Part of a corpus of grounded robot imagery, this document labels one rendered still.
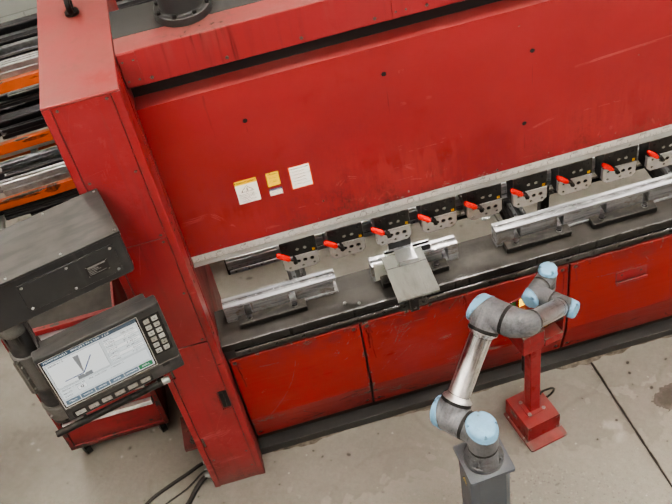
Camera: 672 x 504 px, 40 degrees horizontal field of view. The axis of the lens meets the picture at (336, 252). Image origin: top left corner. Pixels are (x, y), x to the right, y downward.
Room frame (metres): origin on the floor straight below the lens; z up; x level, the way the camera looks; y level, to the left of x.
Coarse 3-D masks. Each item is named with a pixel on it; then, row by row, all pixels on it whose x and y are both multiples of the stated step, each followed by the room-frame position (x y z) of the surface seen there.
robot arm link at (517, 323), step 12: (552, 300) 2.25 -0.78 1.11; (564, 300) 2.26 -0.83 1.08; (576, 300) 2.27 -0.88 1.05; (516, 312) 2.08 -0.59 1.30; (528, 312) 2.09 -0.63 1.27; (540, 312) 2.13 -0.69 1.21; (552, 312) 2.16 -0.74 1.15; (564, 312) 2.21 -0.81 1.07; (576, 312) 2.24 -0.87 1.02; (504, 324) 2.05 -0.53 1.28; (516, 324) 2.04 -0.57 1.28; (528, 324) 2.04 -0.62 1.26; (540, 324) 2.06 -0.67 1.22; (516, 336) 2.03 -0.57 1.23; (528, 336) 2.03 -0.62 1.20
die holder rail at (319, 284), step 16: (320, 272) 2.77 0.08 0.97; (272, 288) 2.74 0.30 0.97; (288, 288) 2.72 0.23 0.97; (304, 288) 2.72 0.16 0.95; (320, 288) 2.72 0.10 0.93; (336, 288) 2.74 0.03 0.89; (224, 304) 2.71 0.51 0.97; (240, 304) 2.69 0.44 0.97; (256, 304) 2.69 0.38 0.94; (272, 304) 2.70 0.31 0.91
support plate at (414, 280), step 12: (420, 252) 2.74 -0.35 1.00; (384, 264) 2.72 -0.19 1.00; (396, 264) 2.70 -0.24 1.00; (408, 264) 2.69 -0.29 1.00; (420, 264) 2.67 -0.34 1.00; (396, 276) 2.63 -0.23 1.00; (408, 276) 2.62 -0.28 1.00; (420, 276) 2.61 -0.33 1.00; (432, 276) 2.59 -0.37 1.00; (396, 288) 2.57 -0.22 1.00; (408, 288) 2.55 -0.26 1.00; (420, 288) 2.54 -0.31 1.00; (432, 288) 2.53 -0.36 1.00
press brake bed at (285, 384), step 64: (576, 256) 2.71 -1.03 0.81; (640, 256) 2.74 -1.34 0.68; (384, 320) 2.62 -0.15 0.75; (448, 320) 2.65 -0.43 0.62; (576, 320) 2.71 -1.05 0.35; (640, 320) 2.78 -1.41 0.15; (256, 384) 2.57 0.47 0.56; (320, 384) 2.59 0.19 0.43; (384, 384) 2.63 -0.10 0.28; (448, 384) 2.71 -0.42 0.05
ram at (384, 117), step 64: (512, 0) 2.85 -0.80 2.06; (576, 0) 2.82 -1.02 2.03; (640, 0) 2.84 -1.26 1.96; (320, 64) 2.73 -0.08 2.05; (384, 64) 2.75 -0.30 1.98; (448, 64) 2.77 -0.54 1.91; (512, 64) 2.79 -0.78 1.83; (576, 64) 2.82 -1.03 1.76; (640, 64) 2.84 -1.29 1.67; (192, 128) 2.68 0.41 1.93; (256, 128) 2.70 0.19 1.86; (320, 128) 2.72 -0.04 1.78; (384, 128) 2.74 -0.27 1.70; (448, 128) 2.77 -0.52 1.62; (512, 128) 2.79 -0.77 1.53; (576, 128) 2.82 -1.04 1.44; (640, 128) 2.84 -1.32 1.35; (192, 192) 2.67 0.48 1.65; (320, 192) 2.72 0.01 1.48; (384, 192) 2.74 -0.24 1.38; (448, 192) 2.77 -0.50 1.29; (192, 256) 2.67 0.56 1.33
